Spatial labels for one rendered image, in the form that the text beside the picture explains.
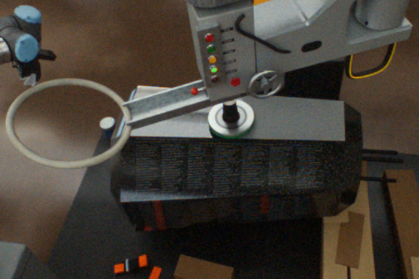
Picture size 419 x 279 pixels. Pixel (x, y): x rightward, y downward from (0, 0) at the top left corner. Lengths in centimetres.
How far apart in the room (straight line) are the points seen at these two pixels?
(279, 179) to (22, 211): 175
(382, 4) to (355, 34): 15
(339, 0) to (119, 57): 243
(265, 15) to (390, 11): 47
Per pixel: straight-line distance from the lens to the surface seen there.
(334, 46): 188
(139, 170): 222
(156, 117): 191
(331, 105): 223
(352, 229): 254
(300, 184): 213
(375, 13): 192
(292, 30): 174
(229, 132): 206
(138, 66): 372
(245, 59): 173
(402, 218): 278
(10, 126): 192
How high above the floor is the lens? 248
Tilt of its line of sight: 51 degrees down
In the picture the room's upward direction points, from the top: 10 degrees counter-clockwise
